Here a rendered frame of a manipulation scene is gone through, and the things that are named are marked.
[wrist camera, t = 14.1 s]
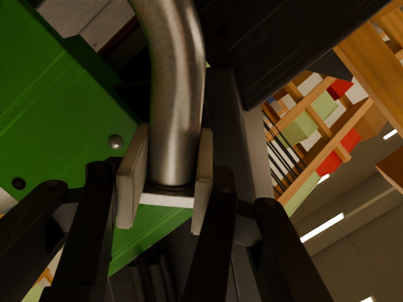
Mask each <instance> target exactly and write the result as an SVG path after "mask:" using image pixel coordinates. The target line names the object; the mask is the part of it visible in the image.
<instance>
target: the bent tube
mask: <svg viewBox="0 0 403 302"><path fill-rule="evenodd" d="M127 1H128V3H129V4H130V6H131V8H132V9H133V11H134V13H135V15H136V16H137V18H138V20H139V23H140V25H141V27H142V29H143V33H144V35H145V38H146V42H147V45H148V50H149V56H150V61H151V100H150V116H149V148H148V175H147V177H146V181H145V185H144V187H143V191H142V195H141V198H140V202H139V204H151V205H158V206H171V207H184V208H192V209H193V205H194V193H195V186H196V173H197V161H198V154H199V142H200V131H201V124H202V112H203V100H204V87H205V80H206V53H205V47H204V38H203V32H202V27H201V23H200V19H199V15H198V12H197V9H196V6H195V4H194V1H193V0H127Z"/></svg>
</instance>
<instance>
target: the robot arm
mask: <svg viewBox="0 0 403 302"><path fill-rule="evenodd" d="M148 148H149V123H144V122H141V124H139V125H138V128H137V130H136V132H135V134H134V137H133V139H132V140H131V143H130V145H129V147H128V149H127V151H126V153H125V156H124V157H123V158H122V157H114V156H111V157H109V158H107V159H106V160H104V161H94V162H90V163H88V164H87V165H86V166H85V174H86V183H85V186H84V187H81V188H73V189H69V188H68V184H67V183H66V182H65V181H62V180H48V181H45V182H42V183H40V184H39V185H38V186H36V187H35V188H34V189H33V190H32V191H30V193H29V194H27V196H25V197H24V198H23V199H22V200H21V201H19V202H18V203H17V204H16V205H15V206H14V207H13V208H12V209H11V210H9V211H8V212H7V213H6V214H5V215H3V217H2V218H0V302H21V301H22V300H23V299H24V297H25V296H26V294H27V293H28V292H29V290H30V289H31V288H32V287H33V285H34V284H35V282H36V281H37V280H38V278H39V277H40V276H41V274H42V273H43V271H44V270H45V269H46V268H47V266H48V265H49V264H50V262H51V261H52V259H53V258H54V257H55V256H56V254H57V253H58V252H59V250H60V249H61V247H62V246H63V245H64V244H65V245H64V248H63V251H62V254H61V257H60V260H59V262H58V266H57V268H56V271H55V275H54V277H53V280H52V284H51V286H46V287H44V289H43V291H42V293H41V296H40V299H39V302H104V296H105V291H106V284H107V276H108V272H109V264H110V256H111V251H112V244H113V236H114V231H115V218H116V226H117V227H118V228H122V229H130V227H132V226H133V222H134V218H135V216H136V212H137V208H138V206H139V202H140V198H141V195H142V191H143V187H144V185H145V181H146V177H147V175H148ZM191 232H193V235H199V239H198V241H197V246H196V249H195V252H194V256H193V260H192V263H191V267H190V271H189V274H188V278H187V282H186V285H185V289H184V292H181V295H180V297H179V301H178V302H226V300H225V299H226V294H227V285H228V276H229V271H230V261H231V252H232V247H233V242H235V243H238V244H242V245H244V246H246V252H247V255H248V259H249V262H250V265H251V268H252V272H253V275H254V279H255V282H256V285H257V288H258V292H259V294H260V298H261V302H334V300H333V298H332V296H331V295H330V293H329V291H328V289H327V288H326V285H325V284H324V282H323V280H322V278H321V276H320V274H319V272H318V271H317V269H316V267H315V265H314V263H313V261H312V259H311V257H310V256H309V254H308V252H307V250H306V248H305V247H304V245H303V243H302V241H301V239H300V237H299V235H298V233H297V231H296V230H295V228H294V226H293V224H292V222H291V220H290V218H289V216H288V214H287V213H286V211H285V209H284V207H283V206H282V204H281V203H280V202H279V201H277V200H275V199H273V198H269V197H268V198H267V197H261V198H257V199H256V200H255V201H254V203H249V202H246V201H244V200H242V199H240V198H239V194H238V192H237V191H236V187H235V181H234V171H233V170H232V169H231V168H230V167H229V166H222V165H213V131H211V129H209V128H203V129H201V131H200V142H199V154H198V161H197V173H196V186H195V193H194V205H193V218H192V225H191Z"/></svg>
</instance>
